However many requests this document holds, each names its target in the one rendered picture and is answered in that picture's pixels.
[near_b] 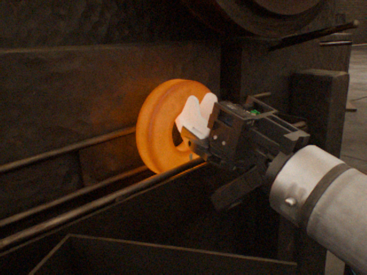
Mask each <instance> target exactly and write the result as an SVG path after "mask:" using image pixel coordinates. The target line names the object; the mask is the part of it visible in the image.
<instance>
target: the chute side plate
mask: <svg viewBox="0 0 367 275"><path fill-rule="evenodd" d="M244 173H245V172H244ZM242 175H243V173H242V174H237V173H235V171H234V172H230V171H225V170H222V169H219V168H218V167H217V166H215V165H213V164H211V163H210V162H207V163H205V164H202V165H200V166H197V167H196V168H194V169H191V170H189V171H186V172H184V173H181V174H179V175H177V176H175V177H173V178H170V179H168V180H166V181H164V182H161V183H159V184H157V185H155V186H152V187H150V188H147V189H145V190H142V191H141V192H138V193H136V194H134V195H132V196H129V197H127V198H125V199H124V200H121V201H118V202H116V203H113V204H111V205H108V206H107V207H105V208H102V209H100V210H97V211H95V212H92V213H91V214H88V215H86V216H84V217H81V218H78V219H77V220H75V221H73V222H70V223H67V224H66V225H64V226H62V227H58V228H56V229H54V230H51V231H50V232H48V233H45V234H43V235H40V236H39V237H37V238H34V239H31V240H30V241H27V242H25V243H22V244H20V245H18V246H16V247H14V248H11V249H9V250H6V251H5V252H3V253H0V275H28V274H29V273H30V272H31V271H32V270H33V269H34V268H35V267H36V266H37V265H38V264H39V263H40V262H41V261H42V260H43V259H44V258H45V257H46V256H47V255H48V253H50V252H51V250H52V249H53V248H55V247H56V246H57V244H58V243H59V242H61V241H62V240H63V238H64V237H65V236H66V235H68V234H77V235H87V236H93V237H103V238H112V239H121V240H127V241H137V242H145V243H155V242H157V241H159V240H161V239H163V238H164V237H166V236H168V235H169V234H172V233H174V232H175V231H177V230H178V229H180V228H182V227H184V226H186V225H188V224H190V223H191V222H193V221H195V220H197V219H199V218H201V217H203V216H204V215H205V214H207V213H209V212H211V211H213V210H215V208H214V205H213V204H212V203H211V201H210V198H209V197H210V196H211V195H213V194H215V193H216V192H215V190H217V189H218V188H220V187H221V186H222V185H224V184H228V183H229V182H232V181H234V180H235V179H237V178H239V177H240V176H242Z"/></svg>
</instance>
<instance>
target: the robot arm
mask: <svg viewBox="0 0 367 275"><path fill-rule="evenodd" d="M255 102H256V103H257V104H259V105H262V106H263V107H265V108H267V109H268V112H267V113H262V114H260V112H258V111H256V110H253V108H254V103H255ZM278 113H279V111H277V110H275V109H274V108H272V107H270V106H269V105H266V104H264V103H262V102H260V101H259V100H258V99H256V98H254V97H251V96H248V98H247V102H246V104H243V105H242V106H240V105H239V104H233V103H231V102H230V101H223V102H219V103H218V102H217V97H216V96H215V95H214V94H212V93H208V94H206V95H205V97H204V98H203V100H202V102H201V104H199V101H198V98H196V97H195V96H190V97H189V98H188V100H187V102H186V104H185V106H184V108H183V111H182V113H181V114H180V115H178V116H177V118H176V120H175V122H176V125H177V128H178V130H179V131H180V133H181V137H182V139H183V140H184V143H185V144H186V146H187V147H188V148H189V149H190V150H191V151H192V152H193V153H195V154H197V155H198V156H200V157H202V158H203V160H205V161H206V162H210V163H211V164H213V165H215V166H217V167H218V168H219V169H222V170H225V171H230V172H234V171H235V173H237V174H242V173H243V175H242V176H240V177H239V178H237V179H235V180H234V181H232V182H229V183H228V184H224V185H222V186H221V187H220V188H218V189H217V190H215V192H216V193H215V194H213V195H211V196H210V197H209V198H210V201H211V203H212V204H213V205H214V208H215V209H216V211H217V212H219V211H223V210H225V211H227V210H230V209H235V208H236V207H237V206H238V205H239V204H241V203H242V202H243V201H242V200H243V199H245V198H246V197H248V196H249V195H251V194H253V193H255V192H257V191H258V190H259V189H261V188H262V189H263V192H264V193H265V194H267V195H268V196H270V206H271V207H272V208H273V209H275V210H276V211H277V212H278V213H279V214H280V215H282V216H284V217H285V218H287V220H289V221H290V222H292V223H293V224H295V225H296V226H297V227H298V228H300V229H301V230H302V231H304V233H306V234H307V235H309V236H310V237H311V238H312V239H314V240H315V241H317V242H318V243H319V244H320V245H322V246H323V247H324V248H326V249H327V250H328V251H329V252H332V253H333V254H334V255H335V256H336V257H338V258H339V259H340V260H342V261H343V262H344V263H346V264H347V265H349V267H350V268H351V270H352V271H353V273H354V275H367V175H365V174H363V173H361V172H359V171H357V169H355V168H353V167H350V166H348V165H347V164H346V163H345V162H343V161H341V160H339V159H337V158H335V157H334V156H333V155H330V154H329V153H327V152H325V151H323V150H321V149H320V148H318V147H317V146H306V145H307V142H308V140H309V137H310V135H309V134H307V133H306V132H304V131H302V130H300V129H299V128H296V127H294V126H293V125H292V124H290V123H288V122H286V121H284V120H282V119H280V118H279V117H278ZM244 172H245V173H244Z"/></svg>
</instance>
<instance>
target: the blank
mask: <svg viewBox="0 0 367 275"><path fill-rule="evenodd" d="M208 93H211V92H210V90H209V89H208V88H207V87H206V86H204V85H202V84H201V83H200V82H198V81H192V80H181V79H174V80H169V81H166V82H164V83H162V84H161V85H160V86H158V87H156V88H155V89H154V90H153V91H152V92H151V93H150V95H149V96H148V98H147V99H146V100H145V102H144V103H143V105H142V109H141V110H140V113H139V117H138V120H137V123H136V145H137V148H138V151H139V153H140V156H141V158H142V160H143V162H144V163H145V165H147V166H148V168H149V169H150V170H152V171H154V172H156V173H158V174H159V173H160V172H164V171H166V170H169V169H171V168H174V167H175V166H177V165H180V164H182V163H185V162H188V161H190V160H193V159H195V158H197V157H199V156H198V155H197V154H195V153H193V152H192V151H191V150H190V149H189V148H188V147H187V146H186V144H185V143H184V141H183V142H182V143H181V144H180V145H178V146H177V147H175V145H174V143H173V138H172V130H173V125H174V122H175V120H176V118H177V116H178V115H180V114H181V113H182V111H183V110H184V106H185V104H186V102H187V100H188V98H189V97H190V96H195V97H196V98H198V101H199V104H201V102H202V100H203V98H204V97H205V95H206V94H208Z"/></svg>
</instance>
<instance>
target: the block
mask: <svg viewBox="0 0 367 275"><path fill-rule="evenodd" d="M349 82H350V74H348V73H346V72H340V71H333V70H321V69H307V70H299V71H297V72H295V73H294V75H293V79H292V95H291V103H290V115H291V116H297V117H303V118H304V119H307V134H309V135H310V137H309V140H308V142H307V145H306V146H317V147H318V148H320V149H321V150H323V151H325V152H327V153H329V154H330V155H333V156H334V157H335V158H337V159H340V154H341V144H342V134H343V124H344V123H345V113H346V103H347V97H348V88H349Z"/></svg>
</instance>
